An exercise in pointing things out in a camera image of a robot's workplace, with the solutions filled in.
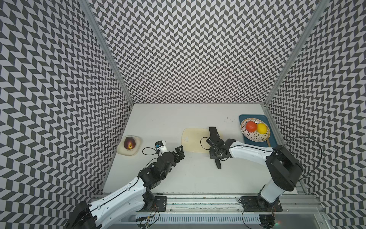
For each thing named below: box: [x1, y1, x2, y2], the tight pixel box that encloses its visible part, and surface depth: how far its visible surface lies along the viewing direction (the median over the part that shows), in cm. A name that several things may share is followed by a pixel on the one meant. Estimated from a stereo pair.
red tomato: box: [245, 120, 258, 133], surface depth 101 cm
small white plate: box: [116, 135, 142, 157], surface depth 93 cm
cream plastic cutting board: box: [181, 127, 211, 154], surface depth 101 cm
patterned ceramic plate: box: [240, 117, 271, 143], surface depth 101 cm
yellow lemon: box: [256, 122, 268, 135], surface depth 100 cm
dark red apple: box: [123, 136, 136, 150], surface depth 92 cm
